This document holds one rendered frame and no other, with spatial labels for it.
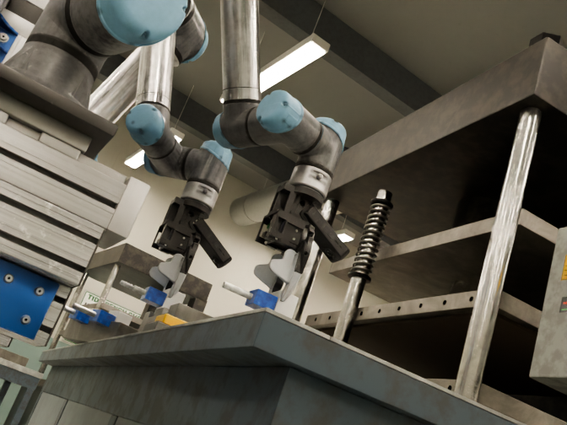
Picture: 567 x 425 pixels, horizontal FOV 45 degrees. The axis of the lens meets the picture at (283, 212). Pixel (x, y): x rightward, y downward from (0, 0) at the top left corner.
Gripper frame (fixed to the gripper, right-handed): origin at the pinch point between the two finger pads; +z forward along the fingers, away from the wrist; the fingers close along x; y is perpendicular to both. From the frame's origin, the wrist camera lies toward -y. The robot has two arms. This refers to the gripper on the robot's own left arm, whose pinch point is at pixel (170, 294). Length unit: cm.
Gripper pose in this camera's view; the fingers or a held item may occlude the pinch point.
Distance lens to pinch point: 145.2
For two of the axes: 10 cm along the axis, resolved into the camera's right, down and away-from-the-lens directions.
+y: -8.5, -4.2, -3.1
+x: 4.2, -2.1, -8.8
